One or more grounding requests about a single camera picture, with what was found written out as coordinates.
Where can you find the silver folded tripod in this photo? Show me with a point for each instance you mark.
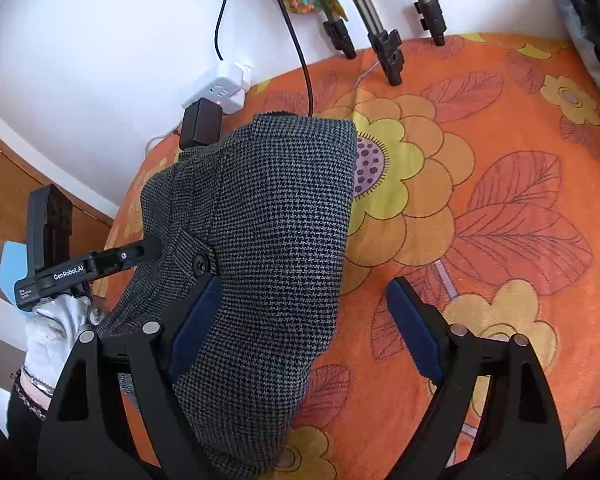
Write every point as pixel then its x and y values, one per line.
pixel 386 45

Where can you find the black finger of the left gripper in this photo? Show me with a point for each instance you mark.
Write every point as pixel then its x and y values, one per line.
pixel 119 259

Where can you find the grey houndstooth pants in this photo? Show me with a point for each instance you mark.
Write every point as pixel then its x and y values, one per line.
pixel 266 210

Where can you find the white power strip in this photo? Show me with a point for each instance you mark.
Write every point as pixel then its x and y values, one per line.
pixel 225 84

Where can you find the wooden door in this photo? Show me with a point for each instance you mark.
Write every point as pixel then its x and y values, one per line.
pixel 90 227

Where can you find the folded light blue jeans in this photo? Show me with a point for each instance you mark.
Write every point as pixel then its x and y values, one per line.
pixel 580 38

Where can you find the orange floral bedsheet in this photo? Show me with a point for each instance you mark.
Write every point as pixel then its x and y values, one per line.
pixel 480 184

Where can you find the black power adapter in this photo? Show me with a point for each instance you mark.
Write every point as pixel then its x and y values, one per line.
pixel 201 125

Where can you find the left hand white glove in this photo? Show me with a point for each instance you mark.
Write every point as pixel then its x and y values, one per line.
pixel 51 331

